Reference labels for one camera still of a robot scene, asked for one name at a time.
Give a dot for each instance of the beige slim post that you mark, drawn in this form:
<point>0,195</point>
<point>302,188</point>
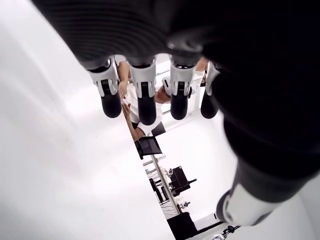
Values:
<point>162,175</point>

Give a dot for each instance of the black folding chair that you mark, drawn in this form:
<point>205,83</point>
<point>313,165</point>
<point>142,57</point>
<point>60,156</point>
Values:
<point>148,146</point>

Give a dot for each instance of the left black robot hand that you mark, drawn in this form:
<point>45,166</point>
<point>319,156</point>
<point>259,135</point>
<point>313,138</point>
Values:
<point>225,37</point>

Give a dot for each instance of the black equipment on stand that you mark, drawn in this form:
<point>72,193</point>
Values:
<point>178,178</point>

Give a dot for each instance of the black box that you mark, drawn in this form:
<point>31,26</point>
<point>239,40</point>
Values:
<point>181,225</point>

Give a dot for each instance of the seated person in white shirt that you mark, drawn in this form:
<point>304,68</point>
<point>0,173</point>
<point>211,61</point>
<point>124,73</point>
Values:
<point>130,102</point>

